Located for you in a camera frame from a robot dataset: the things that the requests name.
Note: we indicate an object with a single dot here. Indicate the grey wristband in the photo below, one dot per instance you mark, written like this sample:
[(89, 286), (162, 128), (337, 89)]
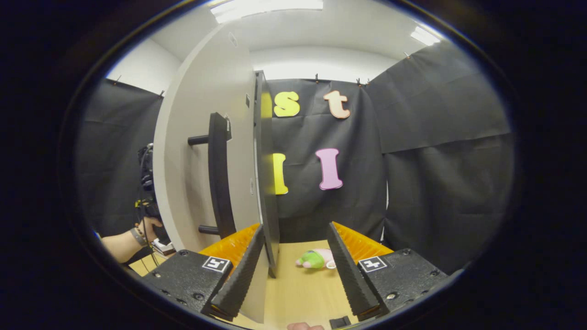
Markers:
[(138, 237)]

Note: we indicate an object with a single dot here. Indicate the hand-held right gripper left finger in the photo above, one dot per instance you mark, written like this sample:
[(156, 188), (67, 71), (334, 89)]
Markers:
[(240, 284)]

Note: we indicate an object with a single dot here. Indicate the green pink plush toy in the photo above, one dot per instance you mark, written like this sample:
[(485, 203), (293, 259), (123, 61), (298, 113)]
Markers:
[(314, 260)]

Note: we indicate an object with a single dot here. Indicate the black backdrop cloth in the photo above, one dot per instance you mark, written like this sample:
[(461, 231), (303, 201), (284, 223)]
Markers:
[(435, 160)]

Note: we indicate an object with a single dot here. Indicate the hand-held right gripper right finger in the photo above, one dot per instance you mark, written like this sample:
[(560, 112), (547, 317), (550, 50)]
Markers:
[(351, 279)]

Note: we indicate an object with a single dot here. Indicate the beige cabinet door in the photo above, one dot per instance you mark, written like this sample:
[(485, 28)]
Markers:
[(192, 91)]

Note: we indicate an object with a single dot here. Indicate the ceiling light panel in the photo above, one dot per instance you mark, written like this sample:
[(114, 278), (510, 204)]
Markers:
[(425, 35), (266, 8)]

